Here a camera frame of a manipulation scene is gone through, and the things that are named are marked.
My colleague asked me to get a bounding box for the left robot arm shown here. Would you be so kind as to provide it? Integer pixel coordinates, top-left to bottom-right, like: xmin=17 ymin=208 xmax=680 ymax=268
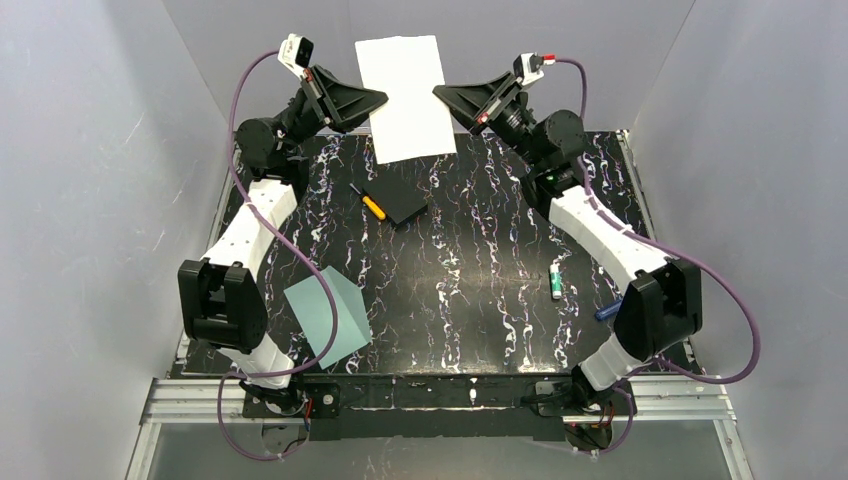
xmin=177 ymin=66 xmax=388 ymax=391

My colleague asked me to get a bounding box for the purple cable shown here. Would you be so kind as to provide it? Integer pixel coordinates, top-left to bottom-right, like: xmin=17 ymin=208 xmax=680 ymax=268
xmin=555 ymin=56 xmax=762 ymax=458
xmin=216 ymin=49 xmax=339 ymax=463

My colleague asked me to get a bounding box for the blue pen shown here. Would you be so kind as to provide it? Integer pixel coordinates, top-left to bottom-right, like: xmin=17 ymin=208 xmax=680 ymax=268
xmin=594 ymin=299 xmax=623 ymax=322

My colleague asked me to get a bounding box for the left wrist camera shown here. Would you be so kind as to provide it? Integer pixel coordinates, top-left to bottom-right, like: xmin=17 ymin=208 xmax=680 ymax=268
xmin=277 ymin=33 xmax=314 ymax=75

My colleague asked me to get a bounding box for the white letter paper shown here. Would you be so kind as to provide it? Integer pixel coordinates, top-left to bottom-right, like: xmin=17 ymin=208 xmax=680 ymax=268
xmin=355 ymin=35 xmax=457 ymax=165

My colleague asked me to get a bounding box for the yellow handled utility knife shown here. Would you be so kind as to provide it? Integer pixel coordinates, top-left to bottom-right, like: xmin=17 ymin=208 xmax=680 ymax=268
xmin=349 ymin=183 xmax=387 ymax=221

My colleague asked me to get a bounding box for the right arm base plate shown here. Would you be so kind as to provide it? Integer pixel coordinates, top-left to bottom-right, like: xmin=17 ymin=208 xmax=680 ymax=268
xmin=522 ymin=377 xmax=633 ymax=418

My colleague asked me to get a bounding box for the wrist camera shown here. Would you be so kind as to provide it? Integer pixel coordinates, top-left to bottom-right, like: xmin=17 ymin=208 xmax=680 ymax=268
xmin=512 ymin=53 xmax=556 ymax=89
xmin=277 ymin=33 xmax=314 ymax=75

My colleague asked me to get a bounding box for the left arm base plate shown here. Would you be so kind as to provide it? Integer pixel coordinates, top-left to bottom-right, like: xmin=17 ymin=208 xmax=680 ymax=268
xmin=239 ymin=380 xmax=341 ymax=419

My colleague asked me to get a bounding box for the green white glue stick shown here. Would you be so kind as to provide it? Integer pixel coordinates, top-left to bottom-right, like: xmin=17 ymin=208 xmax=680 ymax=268
xmin=549 ymin=262 xmax=563 ymax=300

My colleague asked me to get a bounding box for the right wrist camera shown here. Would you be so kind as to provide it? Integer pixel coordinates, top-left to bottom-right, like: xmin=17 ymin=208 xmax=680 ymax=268
xmin=512 ymin=53 xmax=556 ymax=89

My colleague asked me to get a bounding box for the light green envelope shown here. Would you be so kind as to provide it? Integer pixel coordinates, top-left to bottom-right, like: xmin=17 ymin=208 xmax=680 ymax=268
xmin=284 ymin=267 xmax=372 ymax=369

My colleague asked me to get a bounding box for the black box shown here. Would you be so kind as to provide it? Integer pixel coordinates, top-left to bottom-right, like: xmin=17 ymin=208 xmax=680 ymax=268
xmin=363 ymin=172 xmax=428 ymax=229

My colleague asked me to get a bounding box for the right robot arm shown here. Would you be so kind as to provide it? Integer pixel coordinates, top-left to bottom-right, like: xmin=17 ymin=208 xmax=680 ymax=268
xmin=433 ymin=73 xmax=702 ymax=396

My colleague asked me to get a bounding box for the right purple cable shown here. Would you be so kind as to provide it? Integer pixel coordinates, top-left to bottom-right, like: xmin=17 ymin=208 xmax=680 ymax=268
xmin=555 ymin=56 xmax=762 ymax=458

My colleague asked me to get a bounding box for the aluminium frame rail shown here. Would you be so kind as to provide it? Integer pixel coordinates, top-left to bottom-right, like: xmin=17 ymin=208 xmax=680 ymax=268
xmin=128 ymin=372 xmax=752 ymax=479

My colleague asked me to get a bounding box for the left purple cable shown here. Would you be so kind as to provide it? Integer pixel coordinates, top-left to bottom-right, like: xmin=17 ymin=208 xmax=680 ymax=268
xmin=216 ymin=49 xmax=339 ymax=463

